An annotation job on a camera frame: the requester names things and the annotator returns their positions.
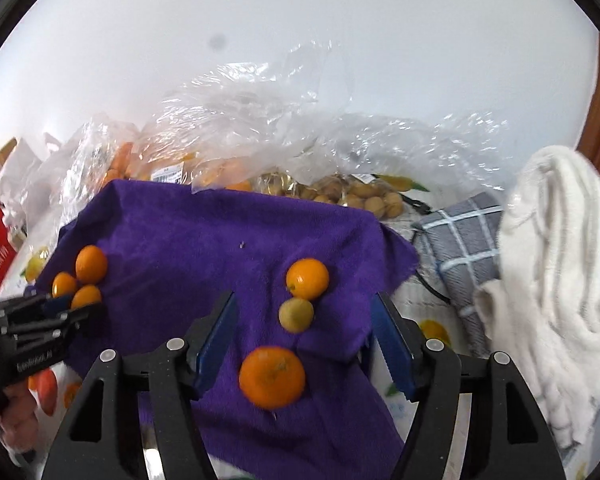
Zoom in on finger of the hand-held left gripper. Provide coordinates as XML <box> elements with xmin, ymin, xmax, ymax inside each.
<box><xmin>10</xmin><ymin>306</ymin><xmax>103</xmax><ymax>356</ymax></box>
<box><xmin>0</xmin><ymin>294</ymin><xmax>73</xmax><ymax>331</ymax></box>

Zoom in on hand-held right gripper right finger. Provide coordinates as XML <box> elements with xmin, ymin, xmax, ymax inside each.
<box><xmin>370</xmin><ymin>292</ymin><xmax>566</xmax><ymax>480</ymax></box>

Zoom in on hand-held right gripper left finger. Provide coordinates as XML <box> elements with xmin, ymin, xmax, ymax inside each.
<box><xmin>40</xmin><ymin>290</ymin><xmax>240</xmax><ymax>480</ymax></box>

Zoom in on orange mandarin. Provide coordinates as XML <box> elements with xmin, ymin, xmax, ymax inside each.
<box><xmin>51</xmin><ymin>272</ymin><xmax>78</xmax><ymax>300</ymax></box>
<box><xmin>71</xmin><ymin>284</ymin><xmax>103</xmax><ymax>311</ymax></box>
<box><xmin>238</xmin><ymin>346</ymin><xmax>307</xmax><ymax>410</ymax></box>
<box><xmin>286</xmin><ymin>258</ymin><xmax>330</xmax><ymax>299</ymax></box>
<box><xmin>75</xmin><ymin>245</ymin><xmax>109</xmax><ymax>285</ymax></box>

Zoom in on small yellow-green fruit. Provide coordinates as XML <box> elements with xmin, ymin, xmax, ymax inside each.
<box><xmin>278</xmin><ymin>298</ymin><xmax>315</xmax><ymax>333</ymax></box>

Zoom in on purple towel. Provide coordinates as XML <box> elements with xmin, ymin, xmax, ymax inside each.
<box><xmin>35</xmin><ymin>177</ymin><xmax>421</xmax><ymax>480</ymax></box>

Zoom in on person's left hand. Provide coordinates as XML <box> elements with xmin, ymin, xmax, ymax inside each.
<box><xmin>0</xmin><ymin>370</ymin><xmax>48</xmax><ymax>456</ymax></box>

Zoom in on grey checked cloth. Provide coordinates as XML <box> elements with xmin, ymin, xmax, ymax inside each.
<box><xmin>411</xmin><ymin>192</ymin><xmax>506</xmax><ymax>358</ymax></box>

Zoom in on translucent white plastic bag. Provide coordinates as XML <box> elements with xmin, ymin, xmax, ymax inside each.
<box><xmin>0</xmin><ymin>132</ymin><xmax>66</xmax><ymax>226</ymax></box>

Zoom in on clear plastic bag of longans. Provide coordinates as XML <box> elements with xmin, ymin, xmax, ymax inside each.
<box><xmin>250</xmin><ymin>110</ymin><xmax>511</xmax><ymax>221</ymax></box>

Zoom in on clear plastic bag of carrots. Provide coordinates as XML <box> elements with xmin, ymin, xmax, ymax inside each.
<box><xmin>55</xmin><ymin>117</ymin><xmax>146</xmax><ymax>221</ymax></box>

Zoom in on clear plastic bag of mandarins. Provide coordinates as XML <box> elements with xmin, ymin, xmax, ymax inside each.
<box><xmin>140</xmin><ymin>42</ymin><xmax>361</xmax><ymax>196</ymax></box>

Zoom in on white striped towel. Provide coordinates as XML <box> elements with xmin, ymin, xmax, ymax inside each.
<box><xmin>472</xmin><ymin>146</ymin><xmax>600</xmax><ymax>448</ymax></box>

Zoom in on black cable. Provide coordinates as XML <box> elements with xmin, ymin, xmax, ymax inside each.
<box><xmin>402</xmin><ymin>195</ymin><xmax>453</xmax><ymax>307</ymax></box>

